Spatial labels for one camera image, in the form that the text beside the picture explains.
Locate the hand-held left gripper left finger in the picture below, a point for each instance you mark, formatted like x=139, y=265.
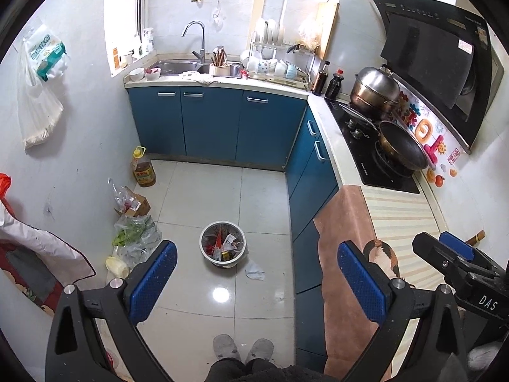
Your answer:
x=153, y=282

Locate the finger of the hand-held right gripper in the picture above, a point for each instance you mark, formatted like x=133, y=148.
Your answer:
x=457, y=243
x=433, y=250

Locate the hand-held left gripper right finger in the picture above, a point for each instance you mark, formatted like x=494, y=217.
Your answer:
x=360, y=282

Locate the white trash bin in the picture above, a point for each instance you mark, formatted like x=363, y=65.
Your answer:
x=206, y=252

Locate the red wrapper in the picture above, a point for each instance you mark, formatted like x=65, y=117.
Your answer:
x=218, y=242

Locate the white tissue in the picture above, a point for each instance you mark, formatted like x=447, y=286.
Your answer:
x=254, y=269

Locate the napa cabbage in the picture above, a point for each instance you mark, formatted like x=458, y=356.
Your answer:
x=116, y=266

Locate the cat printed tablecloth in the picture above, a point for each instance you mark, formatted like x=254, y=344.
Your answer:
x=401, y=223

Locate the bag of green vegetables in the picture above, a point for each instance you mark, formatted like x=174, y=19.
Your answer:
x=135, y=234

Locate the small cardboard box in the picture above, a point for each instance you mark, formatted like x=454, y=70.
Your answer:
x=139, y=203

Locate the grey slipper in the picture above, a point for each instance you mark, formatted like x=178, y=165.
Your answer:
x=226, y=348
x=259, y=351

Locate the dark wok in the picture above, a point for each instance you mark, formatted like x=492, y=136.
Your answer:
x=401, y=147

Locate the blue kitchen cabinet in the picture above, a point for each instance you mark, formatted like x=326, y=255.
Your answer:
x=206, y=123
x=310, y=183

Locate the white cloth with dark trim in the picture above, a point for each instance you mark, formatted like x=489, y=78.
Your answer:
x=47, y=246

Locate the yellow cooking oil bottle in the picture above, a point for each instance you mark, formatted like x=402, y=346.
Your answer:
x=144, y=169

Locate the black gas stove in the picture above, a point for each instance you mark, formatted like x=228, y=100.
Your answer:
x=366, y=155

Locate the red printed mat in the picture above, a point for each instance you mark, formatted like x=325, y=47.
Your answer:
x=32, y=286

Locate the person's dark trousers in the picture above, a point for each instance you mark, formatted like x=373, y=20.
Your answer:
x=258, y=372

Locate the steel steamer pot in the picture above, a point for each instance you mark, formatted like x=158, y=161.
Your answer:
x=373, y=87

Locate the orange red bag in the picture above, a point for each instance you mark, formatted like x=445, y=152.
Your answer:
x=4, y=189

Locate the red capped dark sauce bottle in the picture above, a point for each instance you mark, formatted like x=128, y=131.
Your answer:
x=334, y=85

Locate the black range hood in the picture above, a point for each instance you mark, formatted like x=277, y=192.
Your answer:
x=429, y=51

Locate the white hanging plastic bag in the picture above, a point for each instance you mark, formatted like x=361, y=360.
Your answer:
x=37, y=115

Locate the black capped dark sauce bottle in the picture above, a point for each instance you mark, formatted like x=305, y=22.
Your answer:
x=320, y=81

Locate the white dish rag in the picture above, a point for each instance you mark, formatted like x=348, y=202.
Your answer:
x=199, y=77

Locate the steel sink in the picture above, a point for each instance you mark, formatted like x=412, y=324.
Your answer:
x=175, y=67

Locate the light blue cup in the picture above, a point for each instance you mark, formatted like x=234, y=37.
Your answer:
x=291, y=72

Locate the chopstick holder with utensils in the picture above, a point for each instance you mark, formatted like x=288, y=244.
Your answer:
x=219, y=65

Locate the metal dish rack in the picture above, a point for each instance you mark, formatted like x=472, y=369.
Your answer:
x=278, y=67

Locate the patterned white bowl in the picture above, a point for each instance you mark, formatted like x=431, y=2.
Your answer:
x=267, y=67

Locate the white spray bottle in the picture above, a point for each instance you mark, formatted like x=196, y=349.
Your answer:
x=148, y=41

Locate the wooden cutting board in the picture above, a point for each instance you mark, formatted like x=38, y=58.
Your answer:
x=328, y=28

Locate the hanging clear plastic bag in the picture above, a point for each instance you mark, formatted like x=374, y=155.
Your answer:
x=309, y=32

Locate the tissue pack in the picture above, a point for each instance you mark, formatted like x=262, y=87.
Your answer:
x=45, y=53

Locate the chrome faucet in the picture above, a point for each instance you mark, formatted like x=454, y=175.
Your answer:
x=201, y=34

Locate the stack of white plates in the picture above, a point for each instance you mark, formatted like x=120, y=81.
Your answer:
x=266, y=32

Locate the colourful wall stickers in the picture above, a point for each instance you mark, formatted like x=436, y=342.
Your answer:
x=425, y=131

